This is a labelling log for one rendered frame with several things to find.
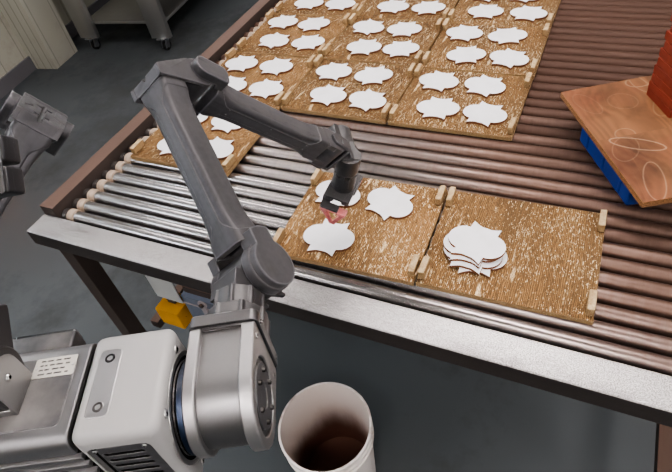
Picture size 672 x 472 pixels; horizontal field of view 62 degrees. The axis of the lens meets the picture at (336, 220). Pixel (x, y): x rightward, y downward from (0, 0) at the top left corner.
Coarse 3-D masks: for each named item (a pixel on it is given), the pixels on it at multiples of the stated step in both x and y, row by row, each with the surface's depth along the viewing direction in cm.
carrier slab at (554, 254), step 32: (448, 224) 152; (480, 224) 150; (512, 224) 148; (544, 224) 146; (576, 224) 145; (512, 256) 141; (544, 256) 139; (576, 256) 138; (448, 288) 137; (480, 288) 135; (512, 288) 134; (544, 288) 132; (576, 288) 131; (576, 320) 126
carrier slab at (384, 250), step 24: (312, 192) 169; (360, 192) 166; (408, 192) 163; (432, 192) 161; (312, 216) 162; (336, 216) 160; (360, 216) 159; (408, 216) 156; (432, 216) 155; (288, 240) 156; (360, 240) 152; (384, 240) 151; (408, 240) 150; (336, 264) 147; (360, 264) 146; (384, 264) 145; (408, 264) 144
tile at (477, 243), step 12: (456, 228) 146; (468, 228) 145; (480, 228) 144; (456, 240) 143; (468, 240) 142; (480, 240) 141; (492, 240) 141; (456, 252) 140; (468, 252) 139; (480, 252) 139; (492, 252) 138; (504, 252) 138
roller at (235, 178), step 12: (120, 156) 202; (156, 168) 196; (168, 168) 193; (240, 180) 182; (252, 180) 180; (264, 180) 179; (288, 192) 175; (300, 192) 174; (612, 252) 140; (624, 252) 139; (636, 252) 138; (648, 252) 137; (660, 252) 137; (648, 264) 137; (660, 264) 136
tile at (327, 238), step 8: (320, 224) 158; (328, 224) 157; (336, 224) 157; (344, 224) 156; (304, 232) 156; (312, 232) 156; (320, 232) 156; (328, 232) 155; (336, 232) 155; (344, 232) 154; (304, 240) 155; (312, 240) 154; (320, 240) 153; (328, 240) 153; (336, 240) 152; (344, 240) 152; (352, 240) 152; (312, 248) 152; (320, 248) 151; (328, 248) 151; (336, 248) 150; (344, 248) 150
